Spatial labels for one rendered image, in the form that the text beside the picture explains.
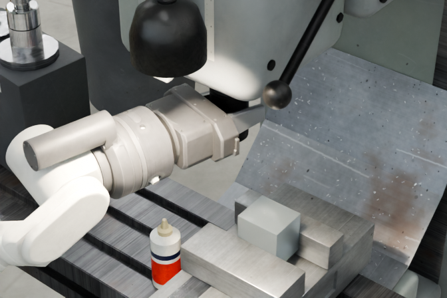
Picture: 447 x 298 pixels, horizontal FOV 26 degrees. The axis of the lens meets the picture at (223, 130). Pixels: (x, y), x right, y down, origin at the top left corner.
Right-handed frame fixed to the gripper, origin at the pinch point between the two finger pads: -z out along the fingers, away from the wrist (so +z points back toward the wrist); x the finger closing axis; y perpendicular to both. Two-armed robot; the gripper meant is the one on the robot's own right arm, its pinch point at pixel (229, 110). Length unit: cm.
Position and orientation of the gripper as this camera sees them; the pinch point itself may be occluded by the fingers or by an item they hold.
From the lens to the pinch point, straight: 116.0
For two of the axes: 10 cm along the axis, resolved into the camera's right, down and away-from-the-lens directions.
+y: 0.0, 8.2, 5.8
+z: -8.0, 3.4, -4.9
